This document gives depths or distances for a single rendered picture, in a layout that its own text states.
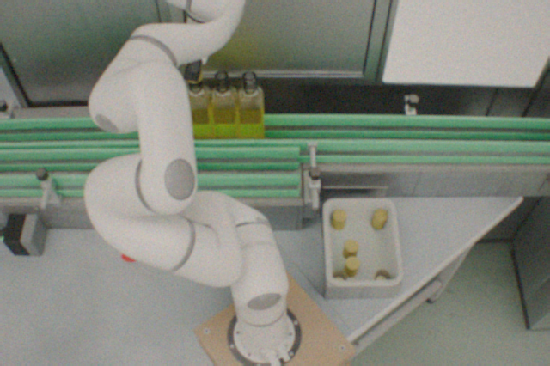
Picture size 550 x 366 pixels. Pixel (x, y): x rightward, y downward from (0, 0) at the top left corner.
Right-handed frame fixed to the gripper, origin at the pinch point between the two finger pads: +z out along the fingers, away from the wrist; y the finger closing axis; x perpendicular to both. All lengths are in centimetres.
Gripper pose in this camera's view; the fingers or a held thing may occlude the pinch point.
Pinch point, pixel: (192, 65)
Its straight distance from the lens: 118.5
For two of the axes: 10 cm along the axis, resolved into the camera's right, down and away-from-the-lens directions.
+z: -2.6, 5.3, 8.1
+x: 9.7, 1.3, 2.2
